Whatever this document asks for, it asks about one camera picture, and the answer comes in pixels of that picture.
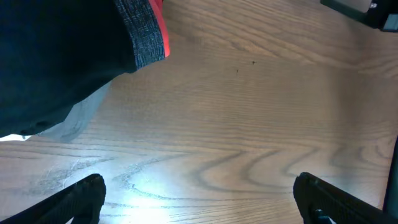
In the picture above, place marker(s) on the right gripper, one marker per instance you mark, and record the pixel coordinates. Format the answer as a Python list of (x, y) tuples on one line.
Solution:
[(381, 14)]

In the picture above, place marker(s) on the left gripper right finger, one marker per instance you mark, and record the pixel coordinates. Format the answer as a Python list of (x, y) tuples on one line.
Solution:
[(320, 202)]

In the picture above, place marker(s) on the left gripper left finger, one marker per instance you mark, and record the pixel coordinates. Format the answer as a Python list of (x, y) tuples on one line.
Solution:
[(79, 203)]

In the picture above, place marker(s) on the grey folded garment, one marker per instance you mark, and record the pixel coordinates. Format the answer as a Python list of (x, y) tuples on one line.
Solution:
[(78, 118)]

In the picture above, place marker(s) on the white folded garment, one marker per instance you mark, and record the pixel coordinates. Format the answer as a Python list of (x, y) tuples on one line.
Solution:
[(14, 137)]

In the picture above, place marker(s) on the black shorts with red waistband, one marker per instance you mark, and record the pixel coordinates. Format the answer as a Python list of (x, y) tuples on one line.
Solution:
[(54, 54)]

